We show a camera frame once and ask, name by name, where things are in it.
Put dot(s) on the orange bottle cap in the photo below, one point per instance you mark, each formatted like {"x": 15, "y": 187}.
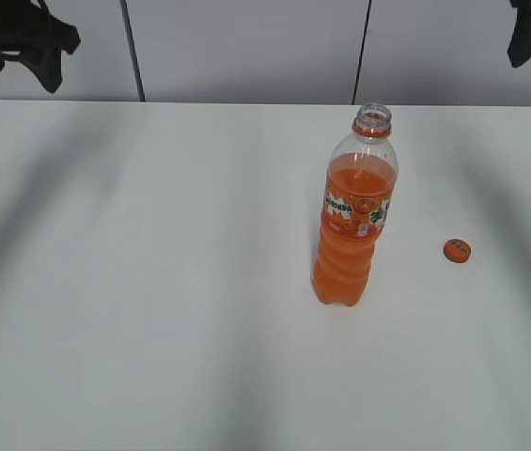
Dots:
{"x": 457, "y": 250}

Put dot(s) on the orange soda plastic bottle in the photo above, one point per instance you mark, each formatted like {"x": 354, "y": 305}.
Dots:
{"x": 360, "y": 180}

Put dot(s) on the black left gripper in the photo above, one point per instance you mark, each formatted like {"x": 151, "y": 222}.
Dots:
{"x": 29, "y": 34}

